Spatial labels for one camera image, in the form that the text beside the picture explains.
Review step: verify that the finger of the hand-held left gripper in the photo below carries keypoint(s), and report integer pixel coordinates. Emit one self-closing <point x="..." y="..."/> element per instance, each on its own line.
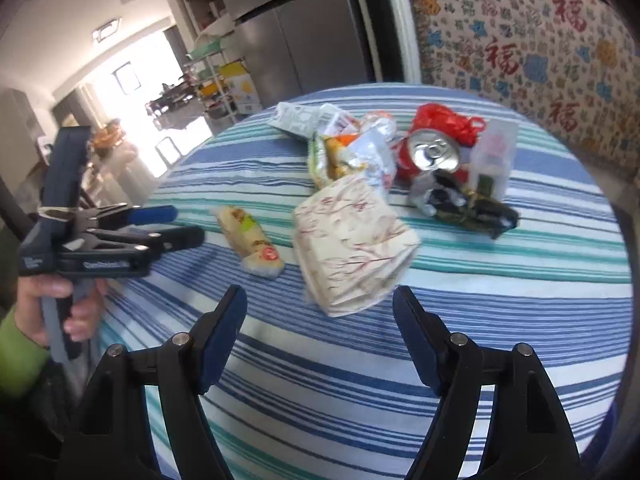
<point x="175" y="240"/>
<point x="150" y="214"/>

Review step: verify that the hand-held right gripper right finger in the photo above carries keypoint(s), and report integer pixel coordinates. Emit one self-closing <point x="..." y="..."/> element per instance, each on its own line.
<point x="415" y="340"/>

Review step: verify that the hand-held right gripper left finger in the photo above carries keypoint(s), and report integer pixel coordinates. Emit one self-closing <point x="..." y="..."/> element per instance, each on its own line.
<point x="225" y="340"/>

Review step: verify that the person's left forearm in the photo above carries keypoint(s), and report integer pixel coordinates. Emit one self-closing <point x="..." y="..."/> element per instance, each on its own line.
<point x="20" y="355"/>

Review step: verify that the person's left hand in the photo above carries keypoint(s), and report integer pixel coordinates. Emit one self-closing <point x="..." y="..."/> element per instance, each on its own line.
<point x="87" y="310"/>

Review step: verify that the cream yellow snack wrapper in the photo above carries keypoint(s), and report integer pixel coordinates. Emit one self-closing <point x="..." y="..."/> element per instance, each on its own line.
<point x="250" y="240"/>

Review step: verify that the blue green striped tablecloth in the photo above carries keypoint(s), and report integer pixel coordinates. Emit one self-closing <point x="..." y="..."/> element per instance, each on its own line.
<point x="500" y="310"/>

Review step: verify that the paper bag with red branches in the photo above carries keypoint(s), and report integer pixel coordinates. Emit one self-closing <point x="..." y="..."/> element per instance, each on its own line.
<point x="350" y="240"/>

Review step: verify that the dark green wrapper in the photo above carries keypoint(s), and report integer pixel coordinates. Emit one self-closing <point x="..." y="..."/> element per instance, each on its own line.
<point x="485" y="215"/>

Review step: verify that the black silver wrapper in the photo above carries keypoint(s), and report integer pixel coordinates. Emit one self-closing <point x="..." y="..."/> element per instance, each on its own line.
<point x="440" y="195"/>

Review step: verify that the ceiling light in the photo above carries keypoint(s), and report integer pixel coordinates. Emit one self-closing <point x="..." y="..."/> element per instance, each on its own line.
<point x="106" y="30"/>

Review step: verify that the yellow cardboard box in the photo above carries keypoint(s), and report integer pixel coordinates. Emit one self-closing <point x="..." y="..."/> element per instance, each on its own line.
<point x="242" y="87"/>

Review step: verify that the green yellow snack bag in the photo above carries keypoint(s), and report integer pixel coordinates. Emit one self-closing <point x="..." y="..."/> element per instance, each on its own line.
<point x="322" y="165"/>

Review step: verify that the white blister pack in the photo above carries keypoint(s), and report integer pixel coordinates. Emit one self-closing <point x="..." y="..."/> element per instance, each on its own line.
<point x="292" y="117"/>

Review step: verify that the silver foil wrapper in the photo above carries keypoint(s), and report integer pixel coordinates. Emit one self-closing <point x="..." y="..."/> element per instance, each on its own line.
<point x="370" y="160"/>

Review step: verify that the crushed red soda can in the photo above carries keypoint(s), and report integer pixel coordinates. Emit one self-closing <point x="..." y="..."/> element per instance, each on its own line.
<point x="432" y="152"/>

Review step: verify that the white red striped wrapper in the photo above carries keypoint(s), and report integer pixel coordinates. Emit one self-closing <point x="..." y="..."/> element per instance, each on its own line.
<point x="337" y="117"/>

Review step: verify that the clear plastic cup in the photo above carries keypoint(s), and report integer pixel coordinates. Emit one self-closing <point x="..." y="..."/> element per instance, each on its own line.
<point x="495" y="150"/>

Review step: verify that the white orange foil wrapper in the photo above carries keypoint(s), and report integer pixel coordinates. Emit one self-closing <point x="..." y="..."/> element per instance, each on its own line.
<point x="378" y="122"/>

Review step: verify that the red plastic bag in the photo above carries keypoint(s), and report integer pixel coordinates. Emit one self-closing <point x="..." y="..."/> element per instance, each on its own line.
<point x="440" y="117"/>

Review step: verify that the grey refrigerator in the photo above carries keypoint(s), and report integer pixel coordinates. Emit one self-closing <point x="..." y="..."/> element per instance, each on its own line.
<point x="310" y="35"/>

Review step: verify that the black door frame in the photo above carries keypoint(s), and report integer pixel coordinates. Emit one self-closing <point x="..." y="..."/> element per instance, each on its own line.
<point x="382" y="20"/>

